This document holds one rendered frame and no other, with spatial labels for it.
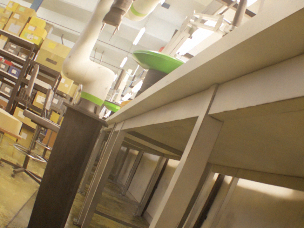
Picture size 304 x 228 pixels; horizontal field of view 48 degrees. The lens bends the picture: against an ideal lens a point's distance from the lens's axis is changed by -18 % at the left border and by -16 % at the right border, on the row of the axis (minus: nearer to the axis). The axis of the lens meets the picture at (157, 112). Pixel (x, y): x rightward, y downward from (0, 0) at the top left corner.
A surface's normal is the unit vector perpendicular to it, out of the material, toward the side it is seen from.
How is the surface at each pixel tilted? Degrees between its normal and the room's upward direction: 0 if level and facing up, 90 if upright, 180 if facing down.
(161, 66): 159
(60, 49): 90
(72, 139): 90
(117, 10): 99
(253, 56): 180
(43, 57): 90
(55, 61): 90
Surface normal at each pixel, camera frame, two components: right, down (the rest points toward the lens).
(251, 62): -0.39, 0.91
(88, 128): 0.07, -0.11
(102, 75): 0.33, -0.02
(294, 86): -0.90, -0.40
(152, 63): -0.54, 0.74
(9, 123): 0.69, 0.20
